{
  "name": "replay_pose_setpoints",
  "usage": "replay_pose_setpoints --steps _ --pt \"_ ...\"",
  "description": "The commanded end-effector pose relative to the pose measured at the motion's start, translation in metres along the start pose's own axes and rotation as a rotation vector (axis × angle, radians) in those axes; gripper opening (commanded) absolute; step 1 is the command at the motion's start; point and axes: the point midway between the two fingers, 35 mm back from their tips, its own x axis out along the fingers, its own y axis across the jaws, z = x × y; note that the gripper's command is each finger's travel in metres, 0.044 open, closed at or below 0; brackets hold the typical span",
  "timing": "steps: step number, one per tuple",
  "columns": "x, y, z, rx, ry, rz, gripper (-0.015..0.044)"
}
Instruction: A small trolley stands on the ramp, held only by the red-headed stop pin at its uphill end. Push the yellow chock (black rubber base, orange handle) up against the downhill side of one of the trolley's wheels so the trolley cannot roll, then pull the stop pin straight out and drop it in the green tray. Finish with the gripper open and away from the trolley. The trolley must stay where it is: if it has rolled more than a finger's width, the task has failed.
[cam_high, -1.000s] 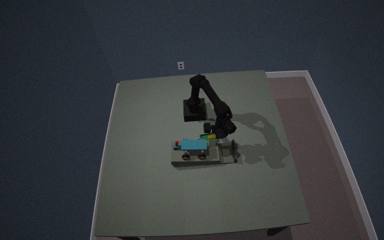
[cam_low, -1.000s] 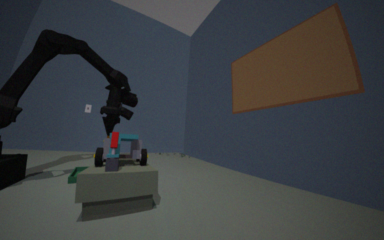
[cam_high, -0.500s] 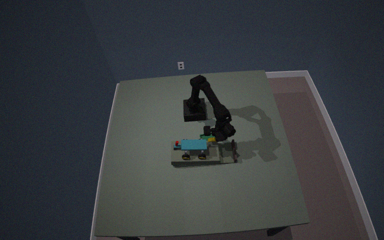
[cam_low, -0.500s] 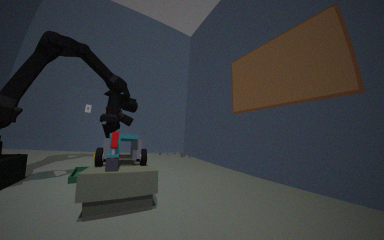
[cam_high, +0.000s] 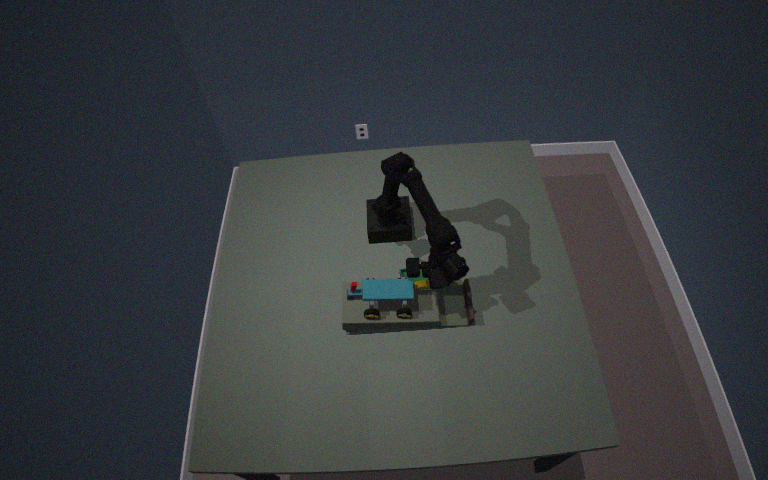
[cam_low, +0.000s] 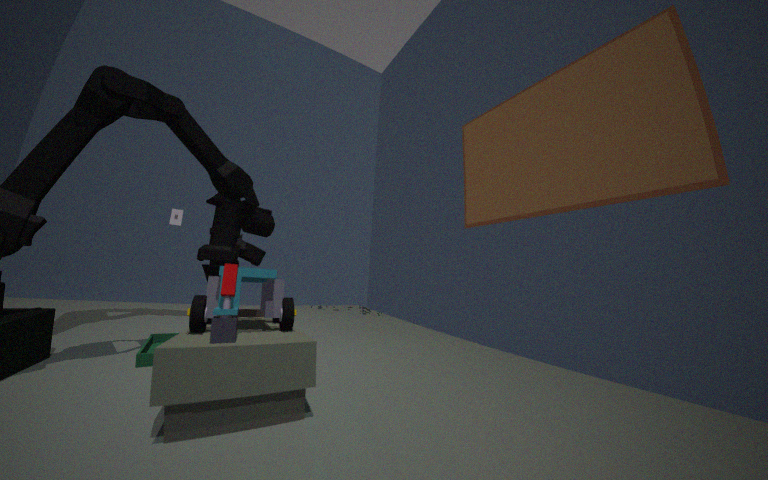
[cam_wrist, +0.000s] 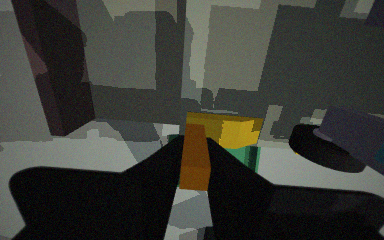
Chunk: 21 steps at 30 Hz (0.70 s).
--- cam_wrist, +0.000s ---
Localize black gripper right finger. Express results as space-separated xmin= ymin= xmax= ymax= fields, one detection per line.
xmin=206 ymin=137 xmax=384 ymax=240

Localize green tray floor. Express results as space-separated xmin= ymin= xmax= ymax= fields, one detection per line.
xmin=224 ymin=146 xmax=252 ymax=168

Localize green tray walls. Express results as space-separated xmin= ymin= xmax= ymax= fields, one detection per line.
xmin=169 ymin=134 xmax=261 ymax=187

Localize yellow wedge with orange handle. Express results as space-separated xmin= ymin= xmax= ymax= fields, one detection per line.
xmin=179 ymin=112 xmax=264 ymax=191

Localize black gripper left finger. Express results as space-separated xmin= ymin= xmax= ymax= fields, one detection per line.
xmin=9 ymin=135 xmax=184 ymax=240

